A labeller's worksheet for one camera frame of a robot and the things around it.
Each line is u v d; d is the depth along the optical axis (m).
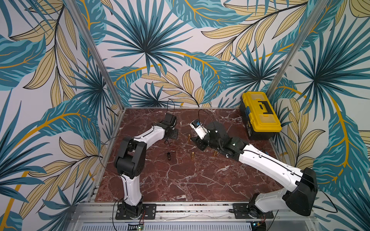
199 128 0.63
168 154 0.88
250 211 0.65
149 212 0.73
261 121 0.91
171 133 0.84
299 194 0.39
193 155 0.90
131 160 0.50
